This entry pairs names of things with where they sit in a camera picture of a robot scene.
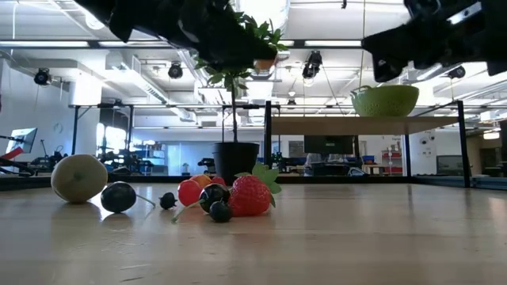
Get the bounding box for red bar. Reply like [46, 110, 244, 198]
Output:
[0, 146, 25, 162]

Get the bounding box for red storage shelf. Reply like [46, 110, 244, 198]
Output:
[380, 148, 404, 176]

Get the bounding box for dark computer monitor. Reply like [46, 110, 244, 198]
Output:
[436, 154, 463, 176]

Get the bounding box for small dark blueberry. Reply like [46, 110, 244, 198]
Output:
[208, 200, 234, 223]
[158, 192, 177, 211]

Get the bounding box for large strawberry green leaves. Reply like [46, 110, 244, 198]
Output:
[228, 161, 283, 218]

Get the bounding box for yellow orange peach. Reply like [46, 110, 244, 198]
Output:
[189, 173, 213, 189]

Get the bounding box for brown green kiwi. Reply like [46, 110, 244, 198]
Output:
[50, 154, 109, 205]

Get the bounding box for tilted computer monitor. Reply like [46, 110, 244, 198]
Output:
[6, 127, 39, 155]

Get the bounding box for black television screen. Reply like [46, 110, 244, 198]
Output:
[303, 135, 356, 155]

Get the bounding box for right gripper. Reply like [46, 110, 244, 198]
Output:
[362, 0, 488, 83]

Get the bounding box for red cherry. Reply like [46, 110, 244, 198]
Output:
[177, 180, 203, 207]

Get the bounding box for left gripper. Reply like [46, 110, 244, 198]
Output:
[134, 0, 278, 72]

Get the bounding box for dark cherry green stem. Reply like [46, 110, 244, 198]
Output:
[170, 183, 231, 223]
[100, 181, 158, 215]

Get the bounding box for wooden shelf black metal legs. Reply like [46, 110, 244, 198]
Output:
[263, 98, 471, 188]

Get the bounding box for potted green plant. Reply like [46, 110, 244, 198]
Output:
[193, 11, 289, 187]

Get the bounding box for green plastic colander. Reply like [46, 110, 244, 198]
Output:
[350, 84, 420, 118]

